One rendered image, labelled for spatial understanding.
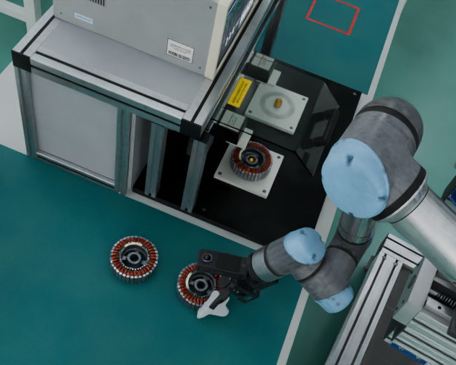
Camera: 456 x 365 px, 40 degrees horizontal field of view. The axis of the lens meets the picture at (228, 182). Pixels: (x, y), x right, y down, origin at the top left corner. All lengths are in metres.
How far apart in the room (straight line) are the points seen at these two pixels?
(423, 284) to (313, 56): 0.95
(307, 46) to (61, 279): 1.10
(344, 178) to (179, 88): 0.52
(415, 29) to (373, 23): 1.37
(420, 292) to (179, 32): 0.74
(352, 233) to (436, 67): 2.23
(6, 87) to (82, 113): 0.44
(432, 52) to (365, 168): 2.63
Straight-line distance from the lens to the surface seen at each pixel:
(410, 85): 3.32
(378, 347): 2.21
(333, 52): 2.14
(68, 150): 1.63
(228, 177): 1.67
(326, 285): 1.32
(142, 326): 1.47
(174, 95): 1.37
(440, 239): 1.05
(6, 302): 1.51
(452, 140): 3.17
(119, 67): 1.41
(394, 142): 1.02
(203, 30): 1.34
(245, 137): 1.63
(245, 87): 1.48
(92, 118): 1.49
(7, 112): 1.82
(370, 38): 2.25
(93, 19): 1.46
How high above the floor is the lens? 2.11
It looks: 54 degrees down
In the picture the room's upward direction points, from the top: 16 degrees clockwise
